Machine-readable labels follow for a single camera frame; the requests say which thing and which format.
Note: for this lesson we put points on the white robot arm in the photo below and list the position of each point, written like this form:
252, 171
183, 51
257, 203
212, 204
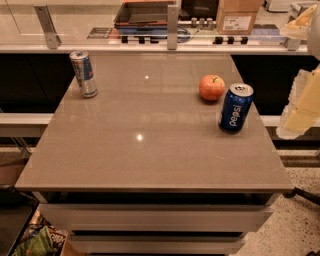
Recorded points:
313, 39

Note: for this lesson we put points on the green chip bag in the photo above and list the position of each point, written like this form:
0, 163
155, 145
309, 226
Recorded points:
47, 241

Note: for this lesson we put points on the upper white drawer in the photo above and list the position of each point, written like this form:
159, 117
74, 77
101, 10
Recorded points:
163, 218

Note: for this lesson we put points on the dark tray stack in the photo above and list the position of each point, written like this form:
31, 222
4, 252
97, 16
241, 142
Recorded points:
143, 13

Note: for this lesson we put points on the middle metal bracket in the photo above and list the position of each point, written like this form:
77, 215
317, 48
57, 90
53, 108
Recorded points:
172, 26

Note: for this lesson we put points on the left metal bracket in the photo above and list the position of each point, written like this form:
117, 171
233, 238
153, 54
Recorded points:
51, 37

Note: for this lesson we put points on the right metal bracket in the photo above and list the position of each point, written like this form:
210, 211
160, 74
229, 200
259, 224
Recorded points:
292, 44

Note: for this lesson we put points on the white drawer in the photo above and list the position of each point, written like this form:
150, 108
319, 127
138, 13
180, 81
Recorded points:
156, 245
163, 218

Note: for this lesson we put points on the metal bracket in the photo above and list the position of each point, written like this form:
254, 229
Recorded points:
292, 44
172, 26
51, 37

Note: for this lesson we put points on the brown cardboard box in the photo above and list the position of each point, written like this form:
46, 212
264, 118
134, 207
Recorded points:
237, 17

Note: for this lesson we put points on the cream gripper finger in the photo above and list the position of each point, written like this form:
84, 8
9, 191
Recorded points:
298, 28
303, 108

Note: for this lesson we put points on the silver blue redbull can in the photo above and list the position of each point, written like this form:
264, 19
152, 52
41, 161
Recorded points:
84, 73

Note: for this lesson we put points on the lower white drawer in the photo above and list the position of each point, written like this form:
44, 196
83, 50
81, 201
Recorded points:
156, 245

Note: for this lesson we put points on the blue pepsi can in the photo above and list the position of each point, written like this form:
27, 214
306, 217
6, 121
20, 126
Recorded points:
236, 105

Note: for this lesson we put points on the red orange apple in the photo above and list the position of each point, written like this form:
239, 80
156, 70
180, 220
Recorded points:
211, 87

